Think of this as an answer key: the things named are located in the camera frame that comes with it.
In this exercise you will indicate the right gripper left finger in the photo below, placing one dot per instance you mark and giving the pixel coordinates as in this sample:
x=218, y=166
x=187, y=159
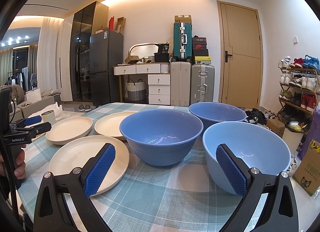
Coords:
x=52, y=212

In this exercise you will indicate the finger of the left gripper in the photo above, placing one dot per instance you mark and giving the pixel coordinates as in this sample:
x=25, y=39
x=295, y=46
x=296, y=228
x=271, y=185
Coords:
x=28, y=121
x=32, y=129

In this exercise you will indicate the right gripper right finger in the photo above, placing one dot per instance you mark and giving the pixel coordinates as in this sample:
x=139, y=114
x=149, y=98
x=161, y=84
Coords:
x=280, y=209

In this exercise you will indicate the cream plate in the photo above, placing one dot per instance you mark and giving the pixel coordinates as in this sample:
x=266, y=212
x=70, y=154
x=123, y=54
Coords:
x=76, y=153
x=110, y=125
x=69, y=129

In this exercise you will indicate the light blue bowl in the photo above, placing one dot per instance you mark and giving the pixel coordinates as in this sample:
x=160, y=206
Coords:
x=257, y=146

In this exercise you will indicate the dark blue bowl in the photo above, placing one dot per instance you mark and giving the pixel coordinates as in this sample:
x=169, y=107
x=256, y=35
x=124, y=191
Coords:
x=161, y=137
x=211, y=113

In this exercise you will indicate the left hand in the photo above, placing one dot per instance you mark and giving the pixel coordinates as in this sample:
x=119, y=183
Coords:
x=20, y=170

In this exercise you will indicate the white plastic bag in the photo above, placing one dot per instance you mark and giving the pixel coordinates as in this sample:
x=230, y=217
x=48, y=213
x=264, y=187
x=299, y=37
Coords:
x=58, y=110

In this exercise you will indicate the cardboard box with cat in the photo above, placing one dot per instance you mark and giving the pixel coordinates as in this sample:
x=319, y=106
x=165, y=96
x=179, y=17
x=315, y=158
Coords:
x=307, y=174

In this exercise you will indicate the grey slippers pair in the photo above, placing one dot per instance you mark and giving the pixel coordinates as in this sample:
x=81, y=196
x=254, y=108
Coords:
x=84, y=108

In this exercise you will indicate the white trash bin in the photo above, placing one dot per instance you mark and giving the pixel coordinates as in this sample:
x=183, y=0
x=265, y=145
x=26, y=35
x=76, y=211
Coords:
x=292, y=138

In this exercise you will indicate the small brown cardboard box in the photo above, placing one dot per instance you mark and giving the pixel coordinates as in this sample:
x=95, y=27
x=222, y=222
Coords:
x=276, y=126

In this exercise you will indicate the purple bag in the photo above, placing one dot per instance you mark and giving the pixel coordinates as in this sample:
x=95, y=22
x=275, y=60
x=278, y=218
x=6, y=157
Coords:
x=313, y=133

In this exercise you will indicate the black refrigerator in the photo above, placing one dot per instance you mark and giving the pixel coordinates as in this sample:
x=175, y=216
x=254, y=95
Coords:
x=105, y=52

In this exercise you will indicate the woven laundry basket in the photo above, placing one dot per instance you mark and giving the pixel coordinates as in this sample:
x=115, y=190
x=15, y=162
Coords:
x=136, y=91

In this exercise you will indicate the oval mirror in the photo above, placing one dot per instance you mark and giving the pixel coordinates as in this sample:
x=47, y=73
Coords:
x=143, y=50

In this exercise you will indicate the white dresser desk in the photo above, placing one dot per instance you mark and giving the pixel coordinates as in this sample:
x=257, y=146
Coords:
x=158, y=79

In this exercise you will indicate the shoe rack with shoes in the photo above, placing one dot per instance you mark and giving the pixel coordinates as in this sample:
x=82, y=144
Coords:
x=299, y=83

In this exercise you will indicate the beige suitcase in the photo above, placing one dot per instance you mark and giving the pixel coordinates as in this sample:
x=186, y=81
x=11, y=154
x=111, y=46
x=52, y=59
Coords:
x=180, y=73

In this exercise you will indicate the silver suitcase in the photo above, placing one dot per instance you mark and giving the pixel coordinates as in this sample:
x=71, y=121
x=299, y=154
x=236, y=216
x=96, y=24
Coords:
x=202, y=83

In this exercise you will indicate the teal suitcase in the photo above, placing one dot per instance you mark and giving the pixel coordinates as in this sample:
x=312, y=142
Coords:
x=182, y=41

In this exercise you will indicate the wooden door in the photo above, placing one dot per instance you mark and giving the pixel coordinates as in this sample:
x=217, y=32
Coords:
x=241, y=73

